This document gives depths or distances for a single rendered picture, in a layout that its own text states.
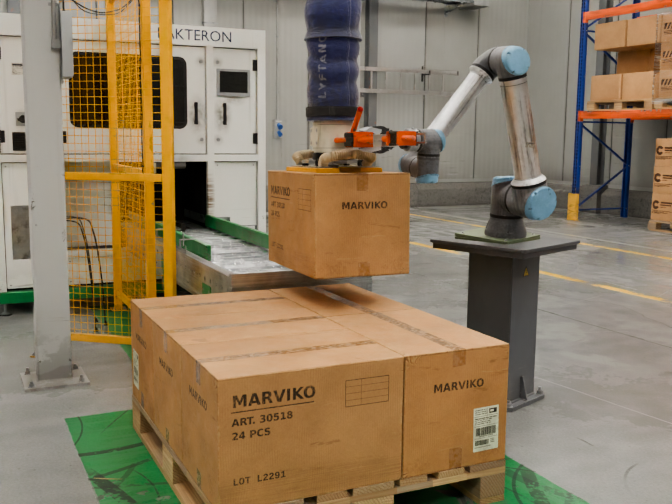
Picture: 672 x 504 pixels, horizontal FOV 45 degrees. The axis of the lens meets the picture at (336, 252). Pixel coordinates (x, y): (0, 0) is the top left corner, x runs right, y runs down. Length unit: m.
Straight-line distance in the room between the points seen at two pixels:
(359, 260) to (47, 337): 1.73
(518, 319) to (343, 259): 1.00
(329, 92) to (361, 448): 1.46
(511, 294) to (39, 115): 2.32
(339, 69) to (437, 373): 1.34
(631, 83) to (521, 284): 8.46
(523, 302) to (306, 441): 1.63
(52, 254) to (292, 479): 2.06
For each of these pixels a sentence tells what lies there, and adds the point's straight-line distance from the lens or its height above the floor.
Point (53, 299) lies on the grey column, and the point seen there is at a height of 0.42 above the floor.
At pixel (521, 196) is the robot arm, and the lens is 3.58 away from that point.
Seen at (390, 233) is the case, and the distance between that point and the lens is 3.20.
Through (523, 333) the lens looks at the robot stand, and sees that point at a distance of 3.84.
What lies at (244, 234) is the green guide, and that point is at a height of 0.59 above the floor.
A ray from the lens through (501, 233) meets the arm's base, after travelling 3.73.
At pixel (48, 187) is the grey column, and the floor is 0.96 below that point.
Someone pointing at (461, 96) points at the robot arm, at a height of 1.38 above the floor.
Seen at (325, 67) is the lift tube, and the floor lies 1.48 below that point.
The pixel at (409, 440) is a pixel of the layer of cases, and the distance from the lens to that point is 2.64.
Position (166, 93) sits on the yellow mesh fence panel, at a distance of 4.26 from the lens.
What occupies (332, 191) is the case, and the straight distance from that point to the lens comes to 3.09.
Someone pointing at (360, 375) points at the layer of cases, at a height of 0.50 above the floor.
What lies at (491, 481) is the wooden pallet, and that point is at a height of 0.08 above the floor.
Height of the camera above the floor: 1.21
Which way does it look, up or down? 8 degrees down
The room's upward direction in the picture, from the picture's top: 1 degrees clockwise
